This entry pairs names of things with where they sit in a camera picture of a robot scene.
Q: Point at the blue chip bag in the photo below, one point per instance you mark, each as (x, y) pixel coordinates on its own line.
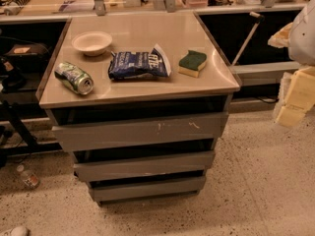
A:
(133, 65)

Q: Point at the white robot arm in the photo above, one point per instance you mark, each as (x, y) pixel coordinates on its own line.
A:
(302, 37)

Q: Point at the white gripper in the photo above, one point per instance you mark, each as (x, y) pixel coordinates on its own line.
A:
(303, 39)

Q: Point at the white shoe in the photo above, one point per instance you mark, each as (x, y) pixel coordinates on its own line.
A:
(16, 231)

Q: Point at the grey drawer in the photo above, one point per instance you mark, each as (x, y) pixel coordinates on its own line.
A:
(150, 189)
(127, 133)
(144, 167)

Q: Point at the grey bottom drawer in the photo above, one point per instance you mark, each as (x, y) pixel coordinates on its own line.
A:
(150, 189)

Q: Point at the green soda can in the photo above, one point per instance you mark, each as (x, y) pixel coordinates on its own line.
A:
(74, 78)

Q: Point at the black stand leg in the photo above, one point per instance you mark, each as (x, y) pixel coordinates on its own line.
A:
(18, 125)

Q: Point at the plastic bottle on floor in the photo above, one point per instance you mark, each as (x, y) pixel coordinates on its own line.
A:
(28, 176)

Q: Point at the grey middle drawer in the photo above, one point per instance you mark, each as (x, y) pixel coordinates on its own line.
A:
(144, 167)

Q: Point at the grey top drawer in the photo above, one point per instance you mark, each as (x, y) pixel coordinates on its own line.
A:
(127, 133)

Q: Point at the grey drawer cabinet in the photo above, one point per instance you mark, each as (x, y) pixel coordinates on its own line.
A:
(177, 95)

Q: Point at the white bowl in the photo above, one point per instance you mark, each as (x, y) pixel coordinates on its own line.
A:
(92, 43)

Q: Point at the black bag on shelf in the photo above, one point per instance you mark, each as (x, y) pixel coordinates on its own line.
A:
(23, 59)

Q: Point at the green yellow sponge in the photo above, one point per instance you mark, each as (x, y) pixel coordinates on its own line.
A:
(192, 63)

